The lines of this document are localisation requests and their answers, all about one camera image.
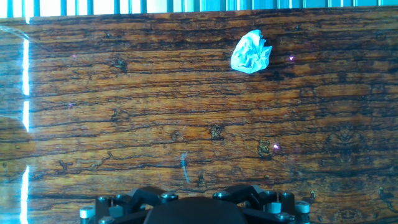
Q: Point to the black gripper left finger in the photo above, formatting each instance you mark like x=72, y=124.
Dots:
x=124, y=205

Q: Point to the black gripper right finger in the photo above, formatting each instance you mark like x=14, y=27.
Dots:
x=267, y=203

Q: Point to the white paper ball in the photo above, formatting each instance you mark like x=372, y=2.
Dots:
x=250, y=53

